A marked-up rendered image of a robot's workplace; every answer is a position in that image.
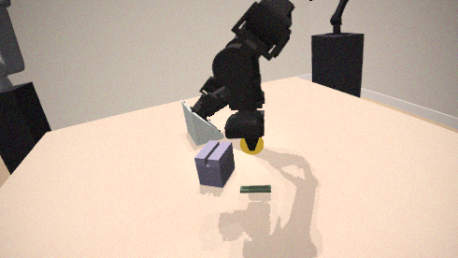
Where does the gold coin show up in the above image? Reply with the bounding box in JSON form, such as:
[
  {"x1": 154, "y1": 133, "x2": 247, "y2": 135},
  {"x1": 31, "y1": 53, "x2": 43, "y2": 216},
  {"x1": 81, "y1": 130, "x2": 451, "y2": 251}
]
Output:
[{"x1": 240, "y1": 137, "x2": 265, "y2": 155}]

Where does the dark green flat bar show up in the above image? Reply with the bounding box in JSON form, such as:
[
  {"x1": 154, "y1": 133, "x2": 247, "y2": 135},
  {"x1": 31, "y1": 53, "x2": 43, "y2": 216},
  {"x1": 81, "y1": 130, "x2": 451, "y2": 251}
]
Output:
[{"x1": 240, "y1": 184, "x2": 271, "y2": 193}]

